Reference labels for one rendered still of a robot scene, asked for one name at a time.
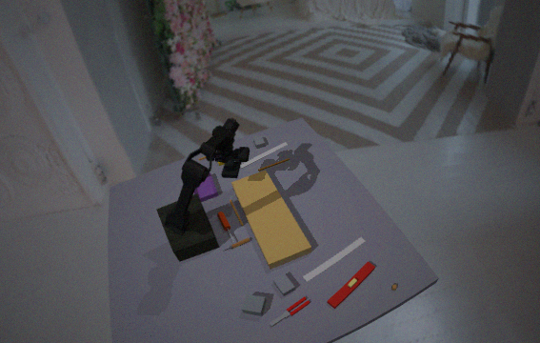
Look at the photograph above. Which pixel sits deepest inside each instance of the tan panel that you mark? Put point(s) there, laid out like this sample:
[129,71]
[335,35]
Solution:
[274,227]

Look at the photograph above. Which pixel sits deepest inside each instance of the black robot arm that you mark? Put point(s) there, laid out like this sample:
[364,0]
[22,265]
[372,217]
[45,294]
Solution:
[193,174]

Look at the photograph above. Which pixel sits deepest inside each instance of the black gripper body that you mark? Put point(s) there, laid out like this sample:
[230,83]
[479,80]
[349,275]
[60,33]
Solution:
[242,154]

